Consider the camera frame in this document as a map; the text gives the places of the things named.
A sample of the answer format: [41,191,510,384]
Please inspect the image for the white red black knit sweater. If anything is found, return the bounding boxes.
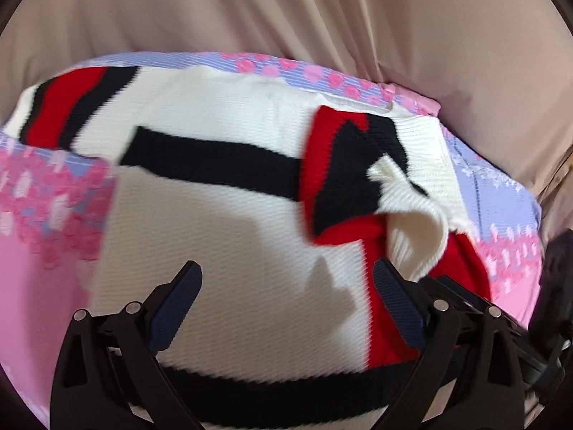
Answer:
[1,65,491,429]

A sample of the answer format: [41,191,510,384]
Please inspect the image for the pink floral bed sheet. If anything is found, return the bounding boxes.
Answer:
[1,53,542,429]

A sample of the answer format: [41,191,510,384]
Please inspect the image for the beige curtain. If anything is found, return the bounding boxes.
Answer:
[1,0,572,239]

